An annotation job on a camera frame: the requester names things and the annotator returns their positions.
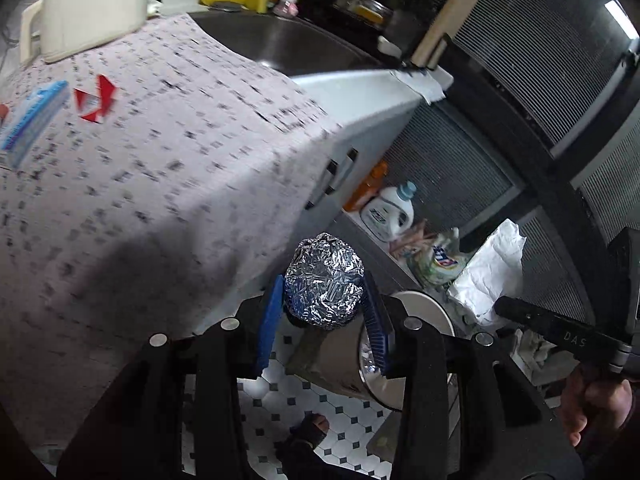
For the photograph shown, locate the white air fryer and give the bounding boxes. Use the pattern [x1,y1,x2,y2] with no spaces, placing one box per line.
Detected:
[20,0,157,66]

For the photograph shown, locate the green white refill pouch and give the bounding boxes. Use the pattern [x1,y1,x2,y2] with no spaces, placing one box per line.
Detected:
[407,227,474,289]

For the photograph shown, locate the steel kitchen sink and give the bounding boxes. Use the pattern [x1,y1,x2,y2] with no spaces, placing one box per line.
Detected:
[190,10,401,79]

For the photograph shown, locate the blue white medicine box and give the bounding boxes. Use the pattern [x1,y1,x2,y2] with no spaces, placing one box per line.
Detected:
[0,80,71,171]

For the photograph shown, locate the flat cardboard piece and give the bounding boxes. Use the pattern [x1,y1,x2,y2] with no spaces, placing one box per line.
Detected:
[367,410,412,467]

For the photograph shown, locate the patterned white tablecloth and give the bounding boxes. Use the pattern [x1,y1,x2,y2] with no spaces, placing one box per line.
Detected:
[0,12,347,461]

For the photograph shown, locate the white cloth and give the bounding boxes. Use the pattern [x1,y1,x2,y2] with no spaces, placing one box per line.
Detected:
[392,67,454,107]

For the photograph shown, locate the white paper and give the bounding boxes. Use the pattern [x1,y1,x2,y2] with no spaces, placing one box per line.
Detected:
[447,219,527,328]

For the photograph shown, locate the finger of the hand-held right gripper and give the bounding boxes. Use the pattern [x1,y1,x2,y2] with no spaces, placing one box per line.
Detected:
[494,296,629,374]

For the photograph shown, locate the colourful snack packet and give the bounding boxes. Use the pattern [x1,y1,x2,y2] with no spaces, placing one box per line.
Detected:
[390,220,431,262]

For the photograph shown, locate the orange bottle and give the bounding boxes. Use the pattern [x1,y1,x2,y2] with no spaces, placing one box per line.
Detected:
[344,160,390,214]

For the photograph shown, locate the tall pale cutting board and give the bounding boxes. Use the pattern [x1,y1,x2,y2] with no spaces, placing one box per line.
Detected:
[410,0,484,69]

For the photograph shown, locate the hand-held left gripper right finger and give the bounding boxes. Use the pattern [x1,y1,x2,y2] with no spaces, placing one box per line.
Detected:
[360,272,586,480]

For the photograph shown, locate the person's foot in black slipper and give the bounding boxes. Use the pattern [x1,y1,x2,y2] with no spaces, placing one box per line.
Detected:
[277,412,331,480]

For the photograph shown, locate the white kitchen cabinet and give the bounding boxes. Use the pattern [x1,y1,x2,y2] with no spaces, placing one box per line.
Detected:
[290,70,432,241]

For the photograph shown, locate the foil ball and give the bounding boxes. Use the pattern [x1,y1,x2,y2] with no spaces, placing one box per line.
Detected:
[284,232,366,332]

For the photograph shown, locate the black cabinet door handle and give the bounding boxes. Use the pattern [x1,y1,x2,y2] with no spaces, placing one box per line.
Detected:
[305,159,339,210]
[327,147,360,193]

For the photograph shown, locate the round white trash bin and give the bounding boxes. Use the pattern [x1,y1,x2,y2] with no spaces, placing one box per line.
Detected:
[287,289,457,413]

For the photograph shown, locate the white laundry detergent bottle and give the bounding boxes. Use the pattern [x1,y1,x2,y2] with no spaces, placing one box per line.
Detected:
[360,180,419,241]

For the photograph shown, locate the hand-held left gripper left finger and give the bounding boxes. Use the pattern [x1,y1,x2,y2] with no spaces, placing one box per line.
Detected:
[55,275,287,480]

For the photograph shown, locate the window blinds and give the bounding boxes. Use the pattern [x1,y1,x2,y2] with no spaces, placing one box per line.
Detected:
[440,0,640,161]

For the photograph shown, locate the metal pot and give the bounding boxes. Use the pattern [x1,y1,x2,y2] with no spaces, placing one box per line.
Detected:
[332,0,394,27]

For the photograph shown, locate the small white dish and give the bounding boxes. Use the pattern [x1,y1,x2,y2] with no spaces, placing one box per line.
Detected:
[377,35,404,59]

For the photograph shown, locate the person's right hand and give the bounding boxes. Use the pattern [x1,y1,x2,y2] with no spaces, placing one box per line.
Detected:
[560,366,632,449]

